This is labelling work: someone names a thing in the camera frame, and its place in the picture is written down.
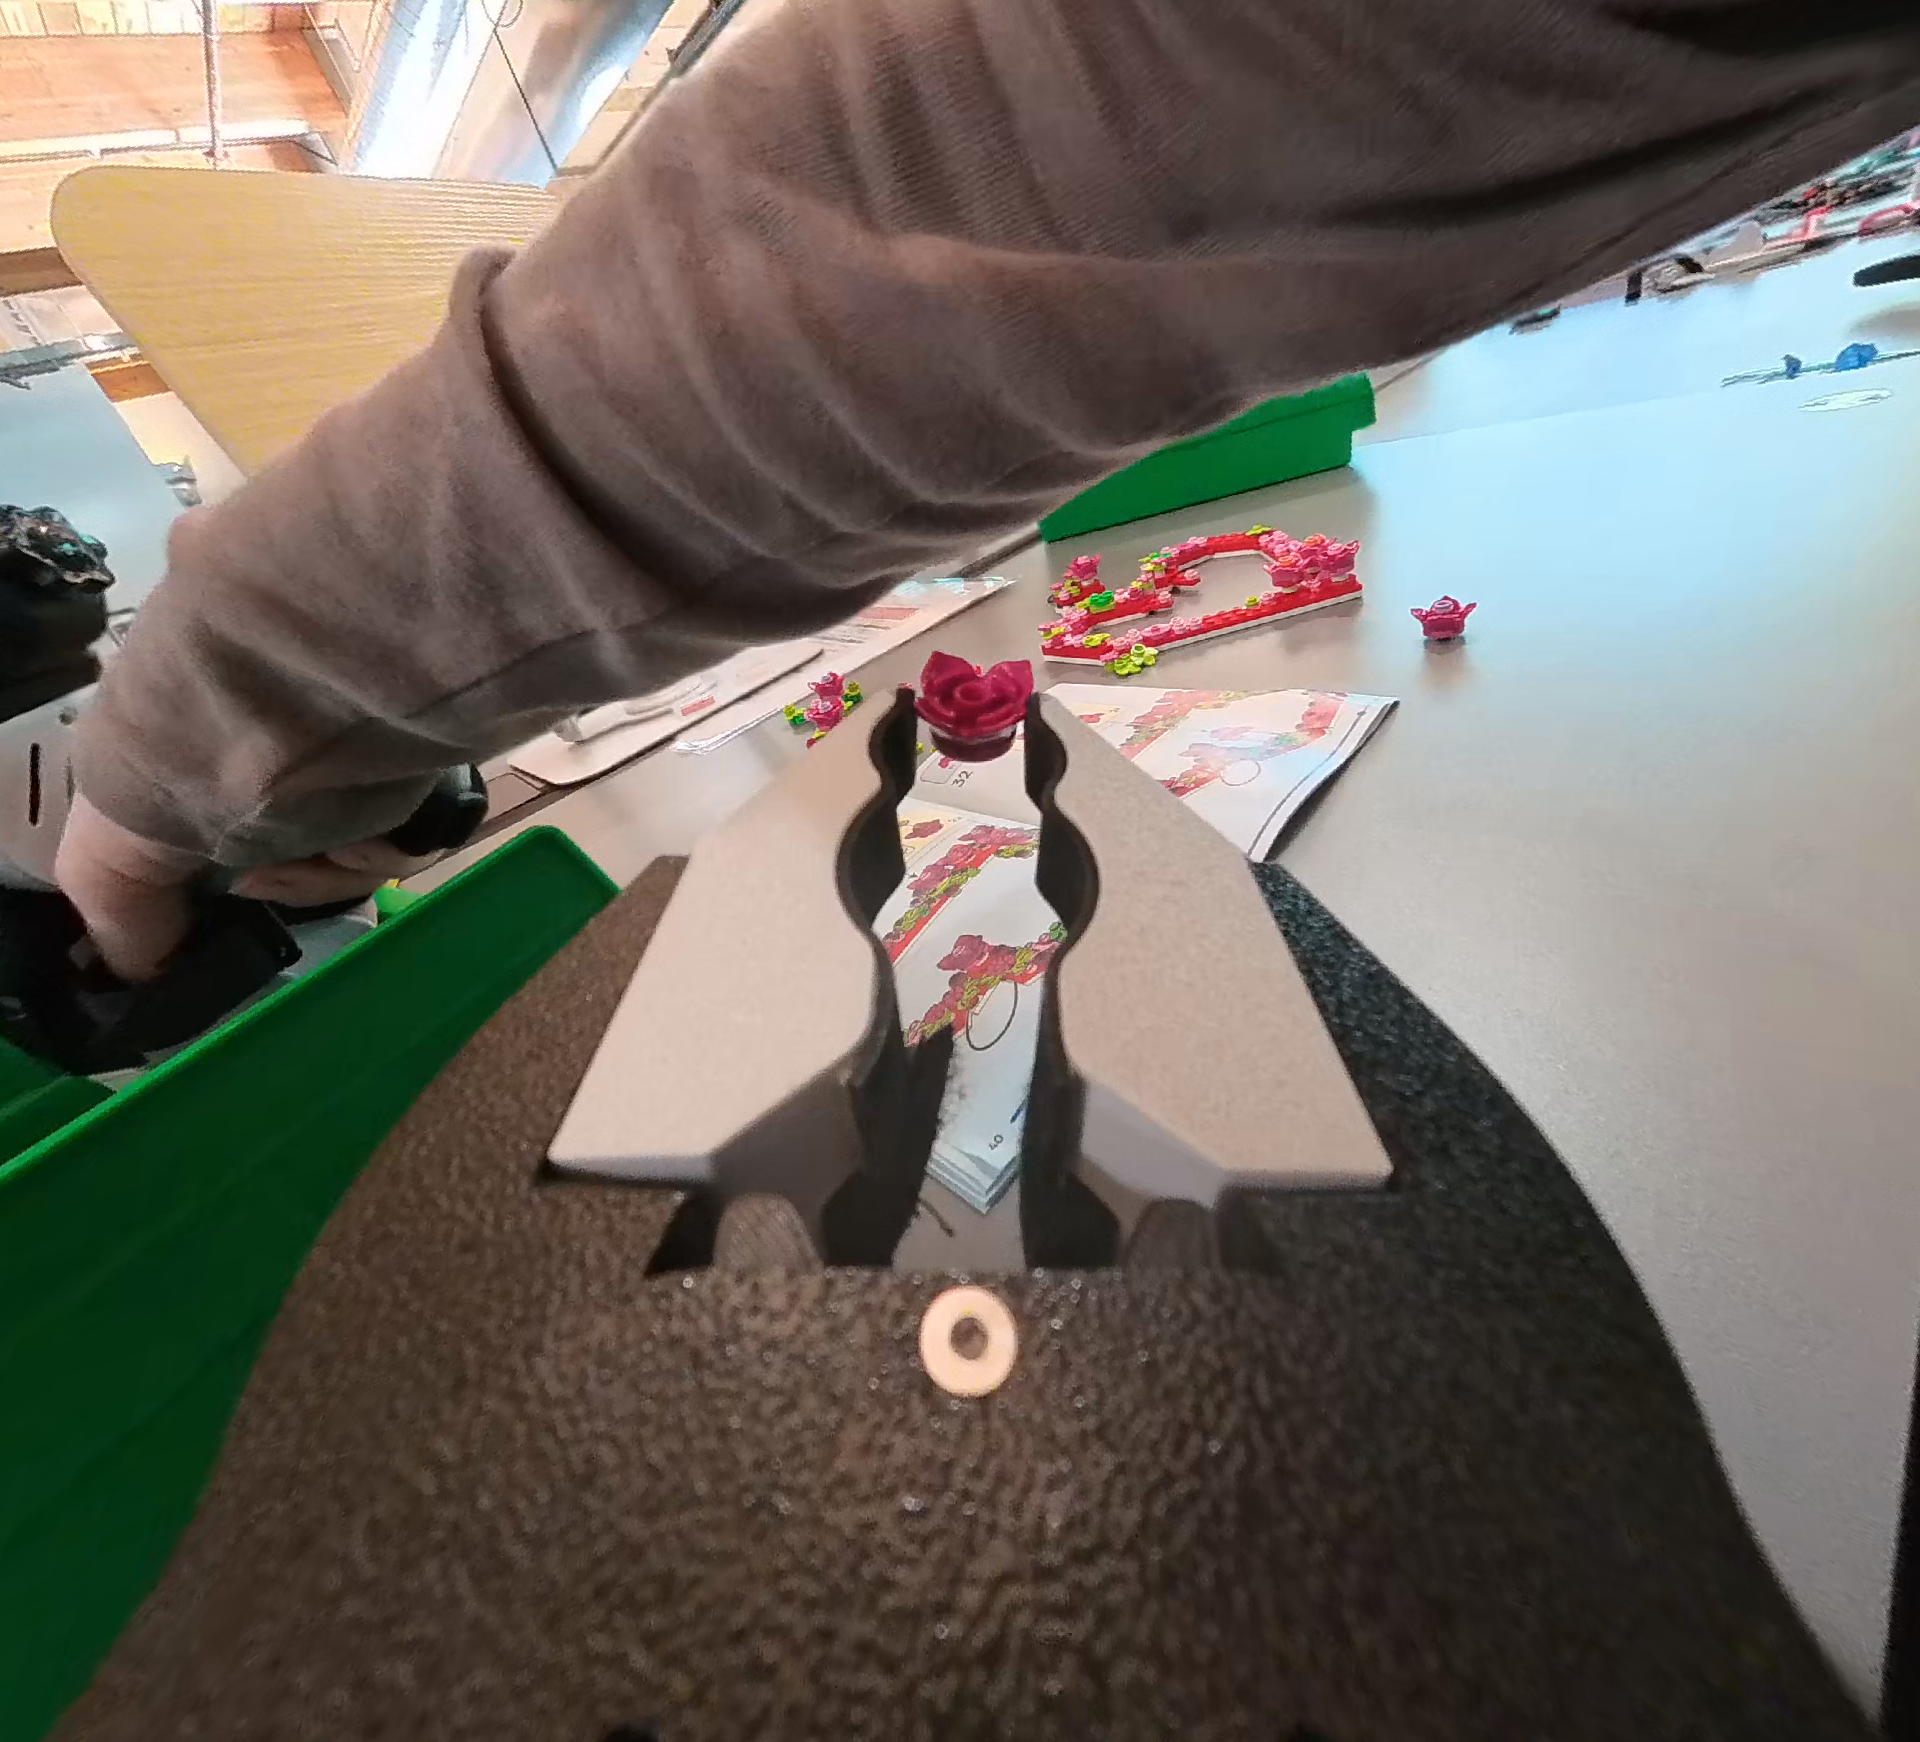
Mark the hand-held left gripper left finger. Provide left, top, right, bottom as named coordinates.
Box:
left=545, top=687, right=957, bottom=1272

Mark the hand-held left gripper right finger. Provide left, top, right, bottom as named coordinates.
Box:
left=1015, top=693, right=1397, bottom=1272

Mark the green plastic bin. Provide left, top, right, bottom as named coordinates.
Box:
left=0, top=825, right=619, bottom=1742
left=1038, top=373, right=1377, bottom=544

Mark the person's right forearm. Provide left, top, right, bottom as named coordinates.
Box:
left=66, top=0, right=1920, bottom=875

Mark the open lego instruction booklet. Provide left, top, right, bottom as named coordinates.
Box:
left=876, top=680, right=1400, bottom=1212

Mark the wooden tilting stand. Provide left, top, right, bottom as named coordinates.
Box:
left=47, top=165, right=570, bottom=480

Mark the white printed paper sheet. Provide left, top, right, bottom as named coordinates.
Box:
left=672, top=572, right=1021, bottom=758

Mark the red lego heart frame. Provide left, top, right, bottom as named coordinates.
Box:
left=1038, top=526, right=1368, bottom=677

